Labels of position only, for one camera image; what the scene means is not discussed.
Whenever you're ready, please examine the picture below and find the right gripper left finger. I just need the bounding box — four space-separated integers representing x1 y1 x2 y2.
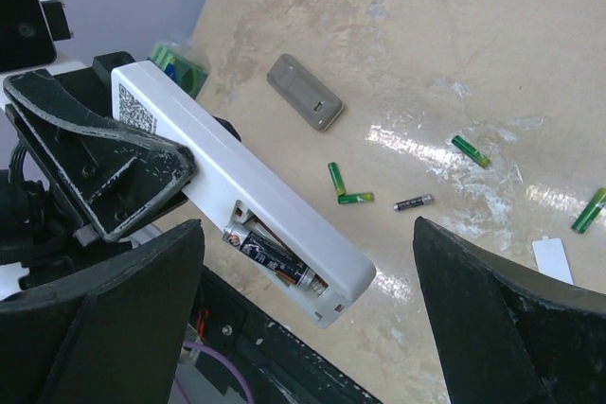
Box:
1 220 205 403

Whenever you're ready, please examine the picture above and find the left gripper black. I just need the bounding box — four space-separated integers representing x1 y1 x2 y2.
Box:
3 51 196 247

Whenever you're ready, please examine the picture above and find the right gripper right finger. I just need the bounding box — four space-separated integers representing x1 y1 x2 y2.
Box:
413 217 605 403

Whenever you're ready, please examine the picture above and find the white battery cover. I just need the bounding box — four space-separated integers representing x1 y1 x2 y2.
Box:
531 238 574 285

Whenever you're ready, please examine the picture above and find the black battery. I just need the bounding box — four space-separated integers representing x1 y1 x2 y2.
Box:
393 194 435 212
223 221 328 295

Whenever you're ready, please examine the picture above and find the green battery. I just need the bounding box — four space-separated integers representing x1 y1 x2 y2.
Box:
451 135 491 168
328 162 347 198
571 187 606 234

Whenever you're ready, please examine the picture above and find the white remote control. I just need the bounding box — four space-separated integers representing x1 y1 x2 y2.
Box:
111 61 376 328

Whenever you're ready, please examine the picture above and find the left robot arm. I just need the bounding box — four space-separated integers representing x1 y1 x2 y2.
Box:
1 52 195 289

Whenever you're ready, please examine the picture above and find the grey remote control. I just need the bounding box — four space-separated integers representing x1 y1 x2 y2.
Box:
266 54 345 132

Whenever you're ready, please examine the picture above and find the battery multipack blue green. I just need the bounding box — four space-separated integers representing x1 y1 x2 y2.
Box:
149 42 208 99

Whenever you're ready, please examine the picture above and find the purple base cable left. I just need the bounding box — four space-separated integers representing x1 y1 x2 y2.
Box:
174 340 257 404

